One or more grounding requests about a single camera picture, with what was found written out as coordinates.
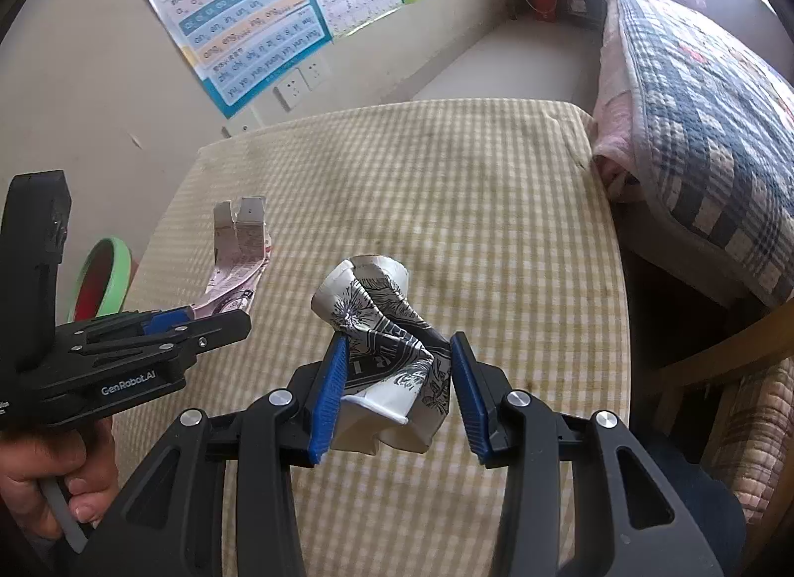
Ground checkered cloth table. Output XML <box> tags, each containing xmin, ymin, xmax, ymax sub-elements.
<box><xmin>112</xmin><ymin>99</ymin><xmax>634</xmax><ymax>577</ymax></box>

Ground white wall socket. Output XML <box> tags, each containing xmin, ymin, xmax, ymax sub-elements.
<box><xmin>274</xmin><ymin>69</ymin><xmax>306</xmax><ymax>110</ymax></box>
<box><xmin>299</xmin><ymin>59</ymin><xmax>330</xmax><ymax>92</ymax></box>

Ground pink bed sheet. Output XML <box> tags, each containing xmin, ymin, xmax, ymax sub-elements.
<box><xmin>589</xmin><ymin>0</ymin><xmax>660</xmax><ymax>201</ymax></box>

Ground crushed black white paper cup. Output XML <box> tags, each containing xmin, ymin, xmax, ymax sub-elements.
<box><xmin>310</xmin><ymin>255</ymin><xmax>454</xmax><ymax>454</ymax></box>

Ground wooden chair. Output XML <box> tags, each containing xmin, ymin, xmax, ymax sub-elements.
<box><xmin>645</xmin><ymin>317</ymin><xmax>794</xmax><ymax>474</ymax></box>

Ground plaid chair cushion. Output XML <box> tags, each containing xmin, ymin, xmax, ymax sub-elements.
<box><xmin>701</xmin><ymin>360</ymin><xmax>794</xmax><ymax>523</ymax></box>

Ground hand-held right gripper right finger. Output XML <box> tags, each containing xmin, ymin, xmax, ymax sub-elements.
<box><xmin>450</xmin><ymin>332</ymin><xmax>728</xmax><ymax>577</ymax></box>

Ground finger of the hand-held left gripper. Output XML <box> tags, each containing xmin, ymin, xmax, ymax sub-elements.
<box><xmin>71</xmin><ymin>310</ymin><xmax>253</xmax><ymax>364</ymax></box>
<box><xmin>80</xmin><ymin>306</ymin><xmax>195</xmax><ymax>337</ymax></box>

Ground large blue wall poster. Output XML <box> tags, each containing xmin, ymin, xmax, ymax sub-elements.
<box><xmin>118</xmin><ymin>0</ymin><xmax>334</xmax><ymax>119</ymax></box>

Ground pink snack bag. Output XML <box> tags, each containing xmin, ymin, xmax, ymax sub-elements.
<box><xmin>201</xmin><ymin>195</ymin><xmax>275</xmax><ymax>321</ymax></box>

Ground red bin with green rim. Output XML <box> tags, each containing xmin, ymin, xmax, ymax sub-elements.
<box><xmin>67</xmin><ymin>236</ymin><xmax>134</xmax><ymax>325</ymax></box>

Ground bed with plaid quilt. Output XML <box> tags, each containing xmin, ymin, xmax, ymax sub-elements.
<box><xmin>611</xmin><ymin>0</ymin><xmax>794</xmax><ymax>305</ymax></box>

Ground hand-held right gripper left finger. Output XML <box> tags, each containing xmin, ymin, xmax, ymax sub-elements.
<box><xmin>93</xmin><ymin>332</ymin><xmax>351</xmax><ymax>577</ymax></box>

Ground person's left hand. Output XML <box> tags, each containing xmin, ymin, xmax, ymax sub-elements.
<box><xmin>0</xmin><ymin>414</ymin><xmax>120</xmax><ymax>542</ymax></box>

